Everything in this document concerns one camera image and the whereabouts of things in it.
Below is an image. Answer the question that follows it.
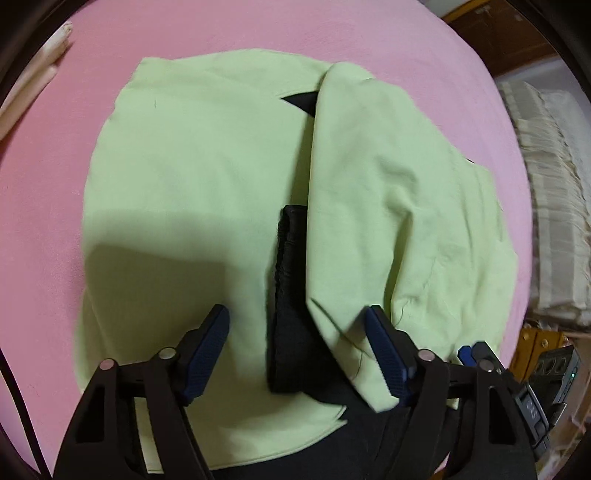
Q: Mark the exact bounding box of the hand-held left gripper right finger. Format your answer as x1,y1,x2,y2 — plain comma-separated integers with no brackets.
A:
365,305,539,480

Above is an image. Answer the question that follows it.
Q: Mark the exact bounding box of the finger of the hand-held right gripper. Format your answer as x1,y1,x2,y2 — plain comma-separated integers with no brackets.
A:
457,340,502,370

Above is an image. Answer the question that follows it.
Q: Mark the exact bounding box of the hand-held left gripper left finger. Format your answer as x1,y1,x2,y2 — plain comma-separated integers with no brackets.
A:
53,305,230,480

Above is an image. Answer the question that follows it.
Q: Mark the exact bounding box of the green and black hooded jacket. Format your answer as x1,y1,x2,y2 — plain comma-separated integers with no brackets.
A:
74,48,518,480

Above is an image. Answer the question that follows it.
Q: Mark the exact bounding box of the white folded blanket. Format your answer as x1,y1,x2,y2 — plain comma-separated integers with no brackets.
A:
496,78,591,324

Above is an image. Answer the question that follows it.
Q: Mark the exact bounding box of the pink table cover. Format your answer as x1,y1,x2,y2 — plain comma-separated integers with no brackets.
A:
0,0,536,480

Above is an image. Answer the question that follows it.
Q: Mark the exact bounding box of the dark wooden door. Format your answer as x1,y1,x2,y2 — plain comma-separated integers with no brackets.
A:
438,0,561,77

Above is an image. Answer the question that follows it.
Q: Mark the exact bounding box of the folded cream white cloth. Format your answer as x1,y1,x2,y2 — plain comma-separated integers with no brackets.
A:
0,23,75,144

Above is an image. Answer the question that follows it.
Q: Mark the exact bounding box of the black cable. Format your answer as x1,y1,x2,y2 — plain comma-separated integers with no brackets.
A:
0,348,51,478

